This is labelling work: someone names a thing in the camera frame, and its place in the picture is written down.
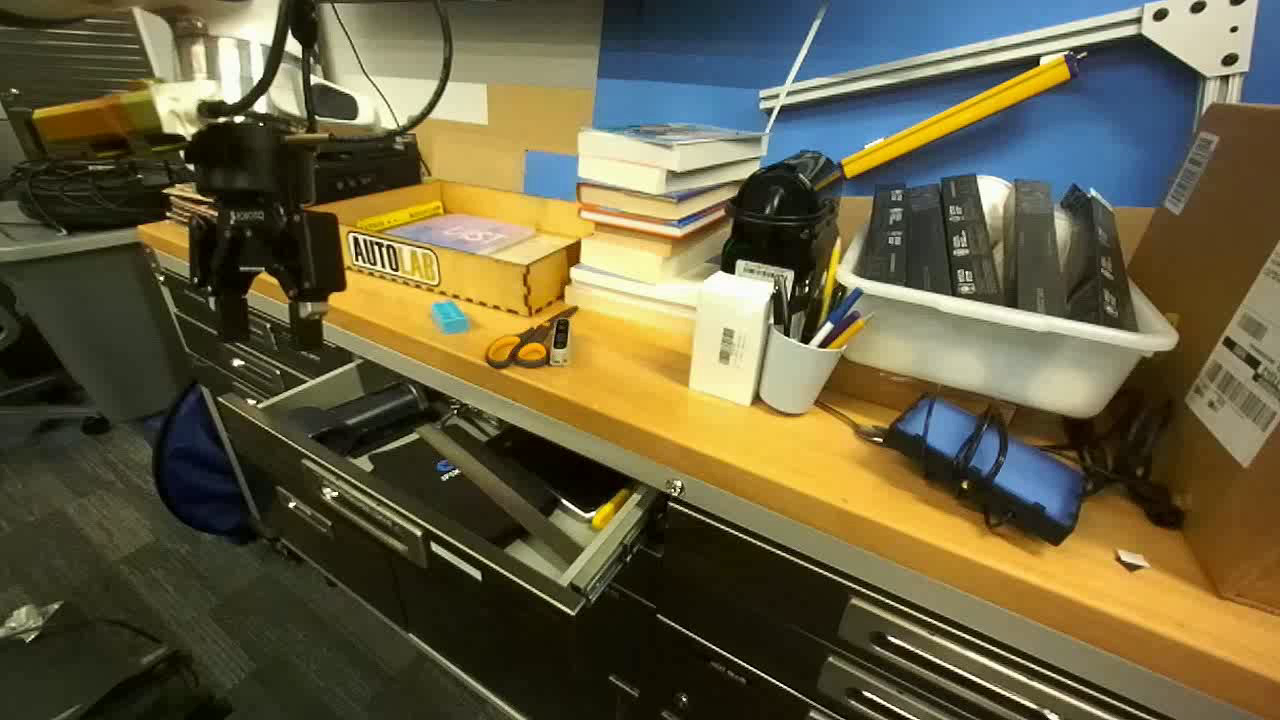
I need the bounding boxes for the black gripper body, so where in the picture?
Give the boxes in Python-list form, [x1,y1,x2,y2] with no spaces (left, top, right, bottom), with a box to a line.
[184,197,351,302]

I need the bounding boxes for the small blue block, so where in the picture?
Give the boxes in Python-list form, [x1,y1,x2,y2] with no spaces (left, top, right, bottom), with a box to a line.
[428,295,477,341]

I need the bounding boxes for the open black drawer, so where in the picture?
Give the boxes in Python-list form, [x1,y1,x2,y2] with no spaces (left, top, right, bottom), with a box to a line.
[249,354,664,621]

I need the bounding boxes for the black case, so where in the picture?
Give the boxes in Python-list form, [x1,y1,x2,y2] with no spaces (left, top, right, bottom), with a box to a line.
[286,382,440,463]

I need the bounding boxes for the grey desk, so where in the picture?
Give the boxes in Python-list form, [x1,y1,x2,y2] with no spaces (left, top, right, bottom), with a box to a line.
[0,197,199,432]

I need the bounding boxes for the wooden autolab box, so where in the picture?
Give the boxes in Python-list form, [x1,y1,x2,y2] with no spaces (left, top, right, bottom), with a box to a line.
[316,176,590,319]

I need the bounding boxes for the purple book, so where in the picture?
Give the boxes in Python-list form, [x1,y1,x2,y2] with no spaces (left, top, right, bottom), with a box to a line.
[386,210,542,258]

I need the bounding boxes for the yellow device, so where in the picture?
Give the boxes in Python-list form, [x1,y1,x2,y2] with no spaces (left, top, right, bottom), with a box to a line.
[29,84,169,151]

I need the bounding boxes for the black flat pad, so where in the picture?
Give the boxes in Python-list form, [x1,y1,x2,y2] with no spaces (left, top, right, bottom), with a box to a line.
[365,432,564,551]

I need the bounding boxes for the wide white book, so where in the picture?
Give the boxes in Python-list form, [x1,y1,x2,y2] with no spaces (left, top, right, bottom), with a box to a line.
[567,258,732,322]

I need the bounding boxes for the thick cream book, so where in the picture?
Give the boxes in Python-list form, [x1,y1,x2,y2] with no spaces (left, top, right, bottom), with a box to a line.
[578,219,740,289]

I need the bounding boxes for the yellow marker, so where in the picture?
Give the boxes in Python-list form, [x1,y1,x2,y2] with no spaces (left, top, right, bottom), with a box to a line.
[586,483,642,537]

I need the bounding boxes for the thin brown book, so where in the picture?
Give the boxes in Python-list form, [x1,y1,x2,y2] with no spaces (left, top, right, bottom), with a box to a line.
[578,181,752,238]

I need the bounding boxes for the thick white book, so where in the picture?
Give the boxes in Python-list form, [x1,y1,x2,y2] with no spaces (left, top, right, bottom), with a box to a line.
[578,148,764,204]

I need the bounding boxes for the crumpled white paper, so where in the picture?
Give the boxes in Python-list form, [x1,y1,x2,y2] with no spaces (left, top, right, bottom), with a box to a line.
[0,597,70,650]

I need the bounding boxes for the book with dark cover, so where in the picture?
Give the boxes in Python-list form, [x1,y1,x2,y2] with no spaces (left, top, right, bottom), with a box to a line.
[578,121,767,176]

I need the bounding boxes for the small white box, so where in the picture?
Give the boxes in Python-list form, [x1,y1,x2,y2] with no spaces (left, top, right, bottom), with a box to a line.
[683,268,780,409]

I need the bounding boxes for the black bag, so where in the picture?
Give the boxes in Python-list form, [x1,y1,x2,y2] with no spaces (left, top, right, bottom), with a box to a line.
[717,148,849,302]

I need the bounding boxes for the white pen cup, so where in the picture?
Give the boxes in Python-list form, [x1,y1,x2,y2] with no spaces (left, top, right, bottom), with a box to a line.
[757,322,849,421]

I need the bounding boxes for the black workbench cabinet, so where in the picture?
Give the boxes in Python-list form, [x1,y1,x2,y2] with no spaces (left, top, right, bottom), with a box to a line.
[154,250,1204,720]

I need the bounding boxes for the yellow pencil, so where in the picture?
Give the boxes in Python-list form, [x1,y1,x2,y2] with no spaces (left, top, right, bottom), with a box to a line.
[816,236,849,327]

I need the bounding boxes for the blue pen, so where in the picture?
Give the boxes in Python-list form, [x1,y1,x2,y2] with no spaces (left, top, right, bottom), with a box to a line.
[812,283,870,348]

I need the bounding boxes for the black flat box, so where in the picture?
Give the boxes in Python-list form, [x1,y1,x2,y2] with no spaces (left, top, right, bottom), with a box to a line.
[935,171,1014,307]
[897,176,960,300]
[851,181,919,289]
[1058,182,1139,336]
[1002,176,1080,322]

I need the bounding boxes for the long yellow stick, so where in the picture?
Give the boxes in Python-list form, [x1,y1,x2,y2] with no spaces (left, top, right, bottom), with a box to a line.
[837,52,1080,182]

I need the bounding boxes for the white plastic bin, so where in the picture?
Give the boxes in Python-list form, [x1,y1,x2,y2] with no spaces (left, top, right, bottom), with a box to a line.
[834,171,1186,423]

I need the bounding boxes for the brown cardboard box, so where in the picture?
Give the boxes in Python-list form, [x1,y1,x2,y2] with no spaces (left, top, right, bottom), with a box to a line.
[1123,101,1280,621]

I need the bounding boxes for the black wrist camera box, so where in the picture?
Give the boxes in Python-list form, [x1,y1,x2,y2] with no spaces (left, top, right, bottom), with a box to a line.
[297,131,428,206]

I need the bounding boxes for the black cable pile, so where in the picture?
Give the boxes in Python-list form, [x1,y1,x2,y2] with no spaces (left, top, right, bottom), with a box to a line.
[6,131,191,238]

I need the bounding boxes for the orange handled scissors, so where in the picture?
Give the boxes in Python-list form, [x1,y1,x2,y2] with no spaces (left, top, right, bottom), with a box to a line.
[480,302,586,372]

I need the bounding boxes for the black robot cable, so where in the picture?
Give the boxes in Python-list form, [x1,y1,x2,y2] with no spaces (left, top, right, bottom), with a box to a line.
[316,0,461,140]

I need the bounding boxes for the white cable tie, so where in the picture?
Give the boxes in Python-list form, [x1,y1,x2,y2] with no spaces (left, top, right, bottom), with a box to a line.
[757,0,837,131]

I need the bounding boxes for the aluminium rail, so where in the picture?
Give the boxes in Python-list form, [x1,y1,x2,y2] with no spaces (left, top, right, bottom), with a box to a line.
[757,3,1153,114]

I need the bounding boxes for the black power cable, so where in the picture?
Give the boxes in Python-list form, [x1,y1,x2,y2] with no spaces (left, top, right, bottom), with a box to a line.
[1065,379,1193,531]

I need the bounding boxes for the white metal bracket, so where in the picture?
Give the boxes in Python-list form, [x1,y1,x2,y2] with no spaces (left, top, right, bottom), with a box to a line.
[1135,0,1263,121]

